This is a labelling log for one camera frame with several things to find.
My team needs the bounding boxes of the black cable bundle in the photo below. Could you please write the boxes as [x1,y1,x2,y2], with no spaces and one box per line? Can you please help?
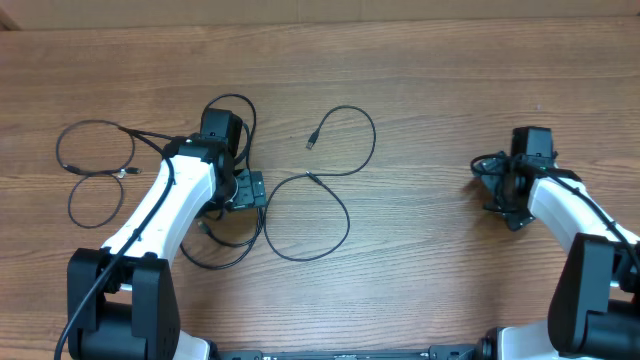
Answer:
[179,93,266,271]

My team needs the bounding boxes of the black USB-A cable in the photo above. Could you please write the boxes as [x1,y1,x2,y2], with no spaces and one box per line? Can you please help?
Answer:
[262,105,377,263]

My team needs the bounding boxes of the black short separated cable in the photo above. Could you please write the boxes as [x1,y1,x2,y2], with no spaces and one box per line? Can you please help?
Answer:
[54,119,143,230]

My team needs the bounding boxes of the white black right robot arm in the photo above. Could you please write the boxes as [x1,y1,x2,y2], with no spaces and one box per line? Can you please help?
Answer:
[470,153,639,359]

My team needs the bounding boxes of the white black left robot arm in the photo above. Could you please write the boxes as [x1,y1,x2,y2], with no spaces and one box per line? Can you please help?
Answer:
[54,127,263,359]

